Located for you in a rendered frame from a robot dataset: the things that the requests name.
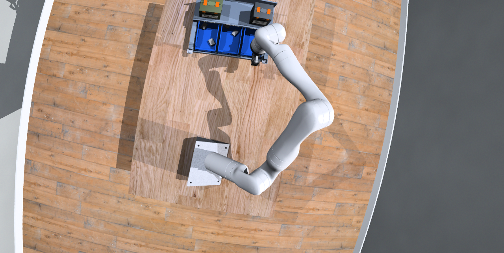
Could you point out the grey metal shelf rack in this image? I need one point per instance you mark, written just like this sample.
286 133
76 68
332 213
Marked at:
234 13

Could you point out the black case with orange grip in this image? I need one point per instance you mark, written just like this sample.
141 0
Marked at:
261 14

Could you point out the olive green case with orange latches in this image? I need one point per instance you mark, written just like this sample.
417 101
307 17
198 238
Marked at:
210 9

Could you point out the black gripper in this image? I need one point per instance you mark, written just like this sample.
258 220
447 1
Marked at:
254 62

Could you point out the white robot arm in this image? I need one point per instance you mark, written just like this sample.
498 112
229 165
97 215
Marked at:
314 114

